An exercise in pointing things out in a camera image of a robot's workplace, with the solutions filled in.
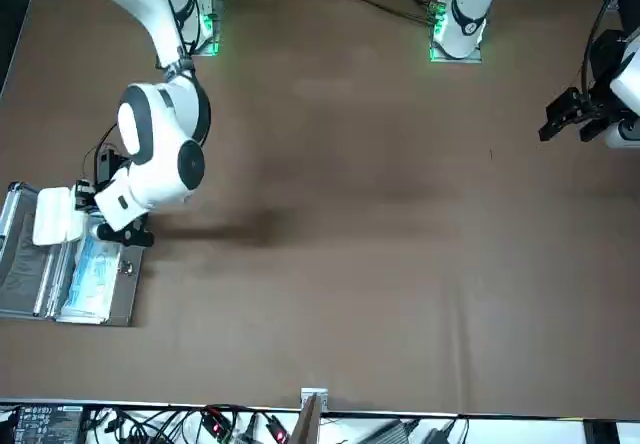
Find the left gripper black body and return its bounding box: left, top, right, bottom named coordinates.
left=582, top=81, right=621, bottom=125

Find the translucent white pill box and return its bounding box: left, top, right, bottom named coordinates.
left=31, top=186, right=85, bottom=246

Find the silver aluminium medical case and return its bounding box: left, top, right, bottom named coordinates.
left=0, top=181, right=146, bottom=328

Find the right wrist black box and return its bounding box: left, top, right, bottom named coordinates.
left=96, top=148, right=127, bottom=185

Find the wrist black box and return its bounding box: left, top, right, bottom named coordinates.
left=594, top=28, right=626, bottom=85
left=96, top=148, right=127, bottom=185

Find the left wrist black box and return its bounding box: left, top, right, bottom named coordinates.
left=594, top=28, right=626, bottom=85

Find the blue white mask packet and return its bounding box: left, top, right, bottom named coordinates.
left=57, top=218, right=124, bottom=324

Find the black plug red light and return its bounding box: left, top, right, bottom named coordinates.
left=267, top=416, right=291, bottom=443
left=202, top=408, right=236, bottom=438

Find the large black power adapter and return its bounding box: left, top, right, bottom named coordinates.
left=9, top=403, right=84, bottom=444

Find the grey power adapter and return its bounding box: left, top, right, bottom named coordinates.
left=369, top=418, right=419, bottom=444

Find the small black power adapter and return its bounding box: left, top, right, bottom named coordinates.
left=424, top=418, right=469, bottom=444

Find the thin black gripper wire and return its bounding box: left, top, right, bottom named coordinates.
left=82, top=123, right=124, bottom=185

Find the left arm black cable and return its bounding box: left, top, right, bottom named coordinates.
left=579, top=0, right=640, bottom=100

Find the black desk cable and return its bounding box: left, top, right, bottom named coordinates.
left=82, top=403, right=201, bottom=444

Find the black left base cable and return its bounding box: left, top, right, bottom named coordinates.
left=344, top=0, right=436, bottom=28

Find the aluminium profile post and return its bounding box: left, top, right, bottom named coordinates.
left=292, top=387, right=330, bottom=444

